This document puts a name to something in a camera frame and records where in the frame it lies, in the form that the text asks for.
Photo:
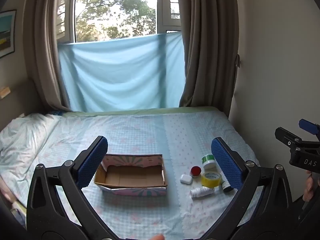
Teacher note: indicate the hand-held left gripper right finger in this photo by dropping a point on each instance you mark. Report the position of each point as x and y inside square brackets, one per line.
[226, 162]

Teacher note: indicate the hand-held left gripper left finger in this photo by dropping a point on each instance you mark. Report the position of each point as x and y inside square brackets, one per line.
[93, 160]

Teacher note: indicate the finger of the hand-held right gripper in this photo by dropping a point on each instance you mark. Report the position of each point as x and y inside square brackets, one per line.
[307, 125]
[287, 140]

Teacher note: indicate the green label jar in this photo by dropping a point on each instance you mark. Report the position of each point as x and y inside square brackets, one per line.
[208, 158]

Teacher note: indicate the yellow tape roll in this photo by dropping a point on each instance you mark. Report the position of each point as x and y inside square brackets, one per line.
[210, 179]

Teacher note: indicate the small dark bottle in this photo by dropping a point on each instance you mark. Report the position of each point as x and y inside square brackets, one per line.
[227, 187]

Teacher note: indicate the red lid jar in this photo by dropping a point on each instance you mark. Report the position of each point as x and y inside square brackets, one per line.
[195, 171]

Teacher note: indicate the white plastic bottle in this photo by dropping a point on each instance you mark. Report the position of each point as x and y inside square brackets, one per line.
[201, 192]

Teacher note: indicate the cardboard box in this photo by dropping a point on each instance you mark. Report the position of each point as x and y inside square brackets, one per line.
[132, 177]

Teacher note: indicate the white earbuds case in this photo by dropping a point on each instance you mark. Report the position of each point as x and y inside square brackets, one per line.
[186, 179]

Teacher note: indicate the person's right hand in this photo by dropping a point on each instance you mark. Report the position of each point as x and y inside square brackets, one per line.
[308, 187]

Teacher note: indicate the checked floral bed sheet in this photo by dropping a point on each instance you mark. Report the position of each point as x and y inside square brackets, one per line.
[150, 130]

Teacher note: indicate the green fitted sheet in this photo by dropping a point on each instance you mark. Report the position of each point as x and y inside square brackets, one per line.
[140, 111]

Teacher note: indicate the rumpled pale blue pillow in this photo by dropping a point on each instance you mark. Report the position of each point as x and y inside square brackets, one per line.
[22, 135]

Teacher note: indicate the light blue hanging cloth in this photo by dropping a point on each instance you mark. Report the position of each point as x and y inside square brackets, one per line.
[120, 75]

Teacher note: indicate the curtain holdback hook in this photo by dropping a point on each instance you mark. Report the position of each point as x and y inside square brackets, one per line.
[238, 60]

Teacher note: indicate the brown curtain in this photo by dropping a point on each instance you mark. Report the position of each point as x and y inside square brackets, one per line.
[207, 42]
[47, 42]

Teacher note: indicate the tree outside window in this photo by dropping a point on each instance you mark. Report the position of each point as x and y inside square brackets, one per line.
[112, 10]

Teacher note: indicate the small wooden wall block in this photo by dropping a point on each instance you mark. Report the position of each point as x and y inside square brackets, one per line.
[4, 92]

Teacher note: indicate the framed wall picture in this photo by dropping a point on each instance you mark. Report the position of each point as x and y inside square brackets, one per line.
[6, 33]

